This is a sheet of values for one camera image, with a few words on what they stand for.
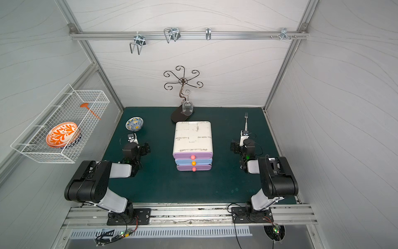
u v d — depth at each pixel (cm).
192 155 73
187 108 96
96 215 77
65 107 70
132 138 82
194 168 85
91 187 45
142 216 73
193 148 73
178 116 115
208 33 73
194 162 80
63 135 64
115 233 70
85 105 79
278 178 46
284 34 77
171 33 77
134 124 109
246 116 116
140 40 78
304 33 78
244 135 83
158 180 84
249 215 67
